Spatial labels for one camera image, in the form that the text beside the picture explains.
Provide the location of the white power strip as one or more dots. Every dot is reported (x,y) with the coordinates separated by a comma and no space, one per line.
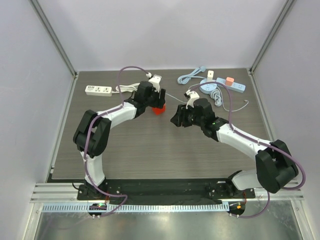
(94,90)

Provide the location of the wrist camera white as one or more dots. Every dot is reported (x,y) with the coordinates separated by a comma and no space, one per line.
(191,96)
(154,80)

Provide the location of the aluminium frame rail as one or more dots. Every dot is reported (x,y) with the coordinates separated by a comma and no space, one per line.
(78,191)

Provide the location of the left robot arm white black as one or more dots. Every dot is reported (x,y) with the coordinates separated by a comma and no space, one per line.
(92,134)

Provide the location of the pink charger plug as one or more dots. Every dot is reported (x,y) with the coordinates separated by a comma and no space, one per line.
(229,81)

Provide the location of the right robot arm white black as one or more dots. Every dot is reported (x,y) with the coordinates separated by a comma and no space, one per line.
(274,167)

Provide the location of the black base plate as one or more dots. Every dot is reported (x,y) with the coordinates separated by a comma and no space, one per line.
(168,192)

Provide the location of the blue long power strip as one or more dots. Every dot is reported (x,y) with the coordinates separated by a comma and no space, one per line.
(237,87)

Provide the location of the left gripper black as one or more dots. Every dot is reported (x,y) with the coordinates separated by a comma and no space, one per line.
(159,103)

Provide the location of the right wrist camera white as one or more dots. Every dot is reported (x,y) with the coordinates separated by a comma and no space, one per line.
(191,96)

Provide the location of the white slotted cable duct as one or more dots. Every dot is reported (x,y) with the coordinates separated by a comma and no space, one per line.
(99,207)

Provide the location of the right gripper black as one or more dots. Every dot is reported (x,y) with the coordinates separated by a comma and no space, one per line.
(185,116)

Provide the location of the round blue power socket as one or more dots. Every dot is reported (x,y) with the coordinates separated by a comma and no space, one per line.
(206,87)

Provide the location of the red cube socket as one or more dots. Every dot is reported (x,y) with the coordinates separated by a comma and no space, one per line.
(159,110)

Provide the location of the white charger plug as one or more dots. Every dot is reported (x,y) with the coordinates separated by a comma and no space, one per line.
(210,76)

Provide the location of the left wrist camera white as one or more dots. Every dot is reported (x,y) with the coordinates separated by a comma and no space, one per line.
(154,80)

